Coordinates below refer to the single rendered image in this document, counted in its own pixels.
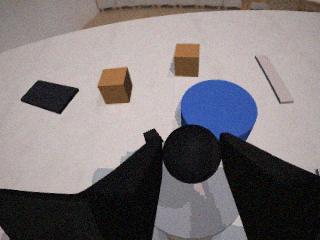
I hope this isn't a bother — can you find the black flat square pad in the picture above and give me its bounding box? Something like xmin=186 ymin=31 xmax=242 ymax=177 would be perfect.
xmin=20 ymin=80 xmax=79 ymax=113

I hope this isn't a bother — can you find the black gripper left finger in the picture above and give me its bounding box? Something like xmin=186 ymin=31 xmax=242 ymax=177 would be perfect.
xmin=0 ymin=136 xmax=163 ymax=240

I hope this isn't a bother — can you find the blue cylinder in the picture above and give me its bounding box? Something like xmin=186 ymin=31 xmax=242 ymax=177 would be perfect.
xmin=181 ymin=80 xmax=257 ymax=143

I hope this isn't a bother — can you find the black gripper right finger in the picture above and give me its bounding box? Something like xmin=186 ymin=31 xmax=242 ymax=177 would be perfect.
xmin=220 ymin=133 xmax=320 ymax=240

